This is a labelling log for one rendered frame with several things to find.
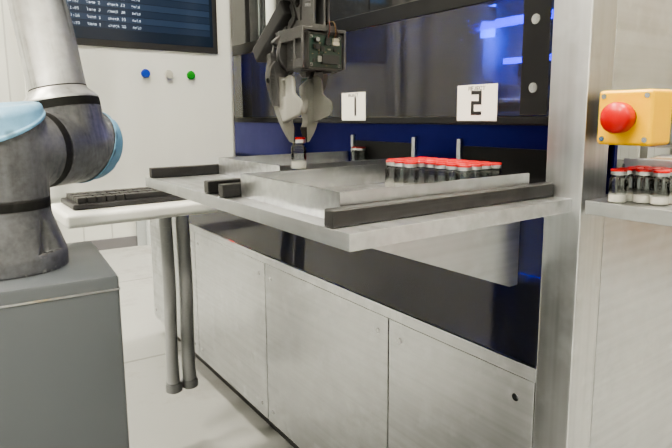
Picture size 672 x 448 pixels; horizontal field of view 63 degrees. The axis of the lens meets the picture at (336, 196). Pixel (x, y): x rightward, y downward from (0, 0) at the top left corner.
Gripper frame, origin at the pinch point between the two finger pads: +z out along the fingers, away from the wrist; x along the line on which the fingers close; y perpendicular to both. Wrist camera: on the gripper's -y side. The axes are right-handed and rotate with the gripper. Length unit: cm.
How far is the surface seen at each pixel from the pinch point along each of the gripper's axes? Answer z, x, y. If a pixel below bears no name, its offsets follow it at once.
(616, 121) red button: -1.8, 27.6, 32.1
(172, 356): 67, 9, -86
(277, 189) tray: 7.4, -5.9, 4.7
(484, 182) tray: 6.6, 18.0, 19.5
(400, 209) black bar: 8.5, 0.9, 21.5
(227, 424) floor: 97, 28, -90
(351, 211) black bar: 8.1, -6.3, 21.5
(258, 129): 1, 40, -88
